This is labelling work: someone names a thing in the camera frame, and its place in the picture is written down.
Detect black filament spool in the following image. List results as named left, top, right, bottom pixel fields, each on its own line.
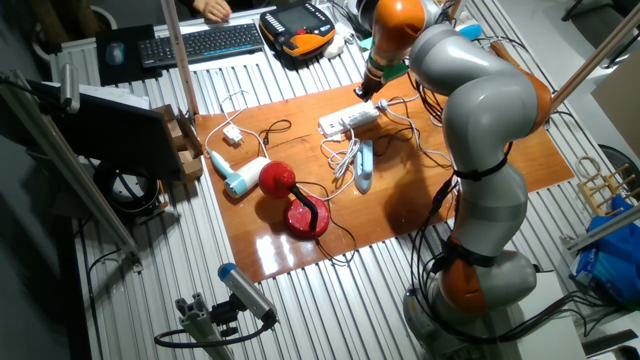
left=355, top=0, right=379, bottom=31

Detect brown board panel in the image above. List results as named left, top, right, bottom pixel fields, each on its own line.
left=592, top=59, right=640, bottom=161

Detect beige diagonal post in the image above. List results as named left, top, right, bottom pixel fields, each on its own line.
left=549, top=2, right=640, bottom=114

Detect black camera cable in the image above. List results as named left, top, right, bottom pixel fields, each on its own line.
left=153, top=319, right=277, bottom=350

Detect glossy wooden board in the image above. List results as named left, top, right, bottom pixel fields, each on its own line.
left=193, top=49, right=576, bottom=285

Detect grey diagonal frame bar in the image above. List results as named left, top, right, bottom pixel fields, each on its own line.
left=0, top=69, right=144, bottom=274

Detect aluminium profile camera stand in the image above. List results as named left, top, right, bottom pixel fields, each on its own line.
left=174, top=292, right=236, bottom=360

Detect orange black teach pendant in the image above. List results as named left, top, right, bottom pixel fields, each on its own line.
left=258, top=1, right=337, bottom=58

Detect black mouse pad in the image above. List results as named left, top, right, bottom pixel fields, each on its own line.
left=95, top=24, right=164, bottom=87

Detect black monitor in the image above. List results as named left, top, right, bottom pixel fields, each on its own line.
left=27, top=79, right=186, bottom=184

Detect black keyboard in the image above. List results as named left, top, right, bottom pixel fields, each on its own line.
left=137, top=22, right=265, bottom=69

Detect grey computer mouse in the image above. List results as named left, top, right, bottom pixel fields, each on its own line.
left=105, top=41, right=126, bottom=67

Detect thick white power strip cord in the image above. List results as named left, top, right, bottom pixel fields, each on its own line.
left=377, top=94, right=454, bottom=166

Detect red desk lamp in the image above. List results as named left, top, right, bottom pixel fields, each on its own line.
left=257, top=159, right=331, bottom=240

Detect white rounded gadget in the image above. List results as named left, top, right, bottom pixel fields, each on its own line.
left=322, top=34, right=347, bottom=60

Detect white and blue hair dryer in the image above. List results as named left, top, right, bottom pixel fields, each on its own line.
left=208, top=149, right=272, bottom=200

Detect thin black red-lamp cord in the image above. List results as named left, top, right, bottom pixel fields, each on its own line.
left=257, top=118, right=357, bottom=265

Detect wooden dish rack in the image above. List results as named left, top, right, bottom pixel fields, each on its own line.
left=577, top=163, right=640, bottom=217

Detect brown cardboard boxes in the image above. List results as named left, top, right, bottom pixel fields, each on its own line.
left=152, top=103, right=205, bottom=185

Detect black camera clamp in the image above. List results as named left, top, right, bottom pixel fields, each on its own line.
left=209, top=298, right=242, bottom=339

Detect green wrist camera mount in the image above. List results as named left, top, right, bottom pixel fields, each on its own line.
left=358, top=35, right=410, bottom=81

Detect wooden handled tool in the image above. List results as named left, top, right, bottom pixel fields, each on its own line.
left=489, top=39, right=521, bottom=69

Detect blue and white gadget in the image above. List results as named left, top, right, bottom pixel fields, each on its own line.
left=457, top=22, right=484, bottom=42

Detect white square plug adapter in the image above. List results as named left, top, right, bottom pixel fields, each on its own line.
left=222, top=123, right=245, bottom=146

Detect slim aluminium upright post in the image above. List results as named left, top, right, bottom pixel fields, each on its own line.
left=159, top=0, right=200, bottom=119

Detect person's bare hand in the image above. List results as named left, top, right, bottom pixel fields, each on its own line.
left=192, top=0, right=234, bottom=24

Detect white power strip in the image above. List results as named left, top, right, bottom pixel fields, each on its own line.
left=317, top=99, right=381, bottom=139

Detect braided iron cord round plug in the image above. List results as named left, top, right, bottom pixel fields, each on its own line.
left=327, top=113, right=370, bottom=180

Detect short aluminium bar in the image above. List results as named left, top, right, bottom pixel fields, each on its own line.
left=559, top=203, right=640, bottom=253

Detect white hair dryer cord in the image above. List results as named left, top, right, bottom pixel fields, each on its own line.
left=203, top=89, right=359, bottom=202

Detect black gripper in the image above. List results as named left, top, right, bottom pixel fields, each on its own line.
left=352, top=72, right=387, bottom=104

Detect silver depth camera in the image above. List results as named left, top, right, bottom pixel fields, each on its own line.
left=217, top=262, right=279, bottom=324

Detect blue plastic bag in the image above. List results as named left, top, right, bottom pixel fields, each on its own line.
left=569, top=194, right=640, bottom=306

